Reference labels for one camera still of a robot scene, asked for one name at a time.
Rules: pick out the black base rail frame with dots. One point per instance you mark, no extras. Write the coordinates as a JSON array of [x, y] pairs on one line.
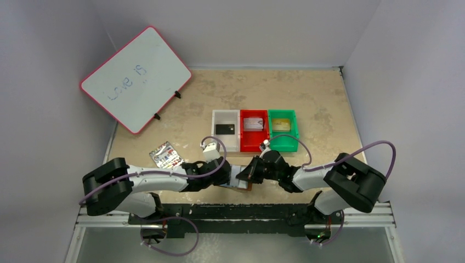
[[294, 220]]

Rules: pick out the green plastic bin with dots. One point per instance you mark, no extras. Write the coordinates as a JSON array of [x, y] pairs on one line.
[[284, 143]]

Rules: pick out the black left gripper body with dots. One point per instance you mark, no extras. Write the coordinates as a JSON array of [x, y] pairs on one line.
[[223, 172]]

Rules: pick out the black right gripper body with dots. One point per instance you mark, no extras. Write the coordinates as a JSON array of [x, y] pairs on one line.
[[256, 170]]

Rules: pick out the gold credit card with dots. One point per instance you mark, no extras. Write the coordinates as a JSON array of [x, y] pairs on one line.
[[281, 125]]

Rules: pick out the pink framed whiteboard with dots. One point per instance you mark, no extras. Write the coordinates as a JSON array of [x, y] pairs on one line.
[[138, 80]]

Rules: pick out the red plastic bin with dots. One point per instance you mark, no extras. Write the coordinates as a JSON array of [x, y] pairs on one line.
[[250, 140]]

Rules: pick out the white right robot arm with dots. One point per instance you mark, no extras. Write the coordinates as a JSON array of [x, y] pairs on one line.
[[350, 182]]

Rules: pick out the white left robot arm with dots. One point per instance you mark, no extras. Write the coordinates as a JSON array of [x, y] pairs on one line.
[[119, 186]]

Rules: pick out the brown leather card holder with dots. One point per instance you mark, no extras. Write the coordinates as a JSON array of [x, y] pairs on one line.
[[234, 182]]

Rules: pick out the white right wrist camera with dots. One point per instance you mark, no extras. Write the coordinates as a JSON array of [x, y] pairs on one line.
[[265, 146]]

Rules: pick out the silver credit card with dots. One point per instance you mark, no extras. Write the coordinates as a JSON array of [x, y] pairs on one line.
[[253, 124]]

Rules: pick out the white plastic bin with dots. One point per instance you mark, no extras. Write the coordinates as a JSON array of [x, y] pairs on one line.
[[231, 142]]

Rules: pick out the pack of coloured markers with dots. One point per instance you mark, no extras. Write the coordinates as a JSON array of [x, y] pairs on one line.
[[165, 156]]

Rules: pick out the black credit card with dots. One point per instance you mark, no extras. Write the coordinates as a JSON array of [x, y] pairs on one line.
[[224, 129]]

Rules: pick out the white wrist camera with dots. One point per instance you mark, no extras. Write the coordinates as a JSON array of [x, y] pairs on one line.
[[265, 146], [211, 151]]

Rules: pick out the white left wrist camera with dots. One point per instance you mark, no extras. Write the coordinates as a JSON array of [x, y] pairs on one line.
[[211, 151]]

